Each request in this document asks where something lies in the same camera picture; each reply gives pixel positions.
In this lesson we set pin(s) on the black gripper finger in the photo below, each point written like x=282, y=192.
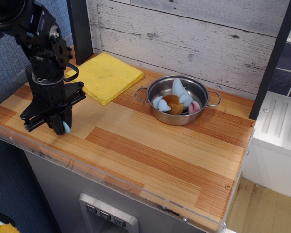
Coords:
x=67, y=116
x=55, y=122

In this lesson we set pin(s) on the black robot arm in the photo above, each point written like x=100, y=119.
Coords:
x=51, y=76

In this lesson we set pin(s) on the folded yellow cloth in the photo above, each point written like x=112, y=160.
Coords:
x=106, y=77

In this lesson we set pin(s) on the clear acrylic table edge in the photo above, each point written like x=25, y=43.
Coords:
x=158, y=173

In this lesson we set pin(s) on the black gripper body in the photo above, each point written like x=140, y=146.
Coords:
x=50, y=98

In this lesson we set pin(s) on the dark right shelf post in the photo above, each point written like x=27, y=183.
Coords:
x=271, y=66

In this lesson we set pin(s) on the light blue dish brush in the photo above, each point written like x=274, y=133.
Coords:
x=66, y=127

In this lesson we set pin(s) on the dark shelf post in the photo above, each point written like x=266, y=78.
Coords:
x=271, y=66
x=80, y=28

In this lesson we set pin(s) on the small steel pot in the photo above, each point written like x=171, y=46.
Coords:
x=163, y=86

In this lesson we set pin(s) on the white ribbed cabinet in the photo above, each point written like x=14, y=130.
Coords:
x=268, y=158

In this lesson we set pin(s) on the blue plush toy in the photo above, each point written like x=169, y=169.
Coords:
x=176, y=102

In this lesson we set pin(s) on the yellow object at corner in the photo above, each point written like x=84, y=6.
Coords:
x=8, y=228

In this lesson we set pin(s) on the dark left shelf post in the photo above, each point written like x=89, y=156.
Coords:
x=80, y=28

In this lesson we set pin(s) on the grey cabinet with buttons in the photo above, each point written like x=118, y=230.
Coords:
x=88, y=199

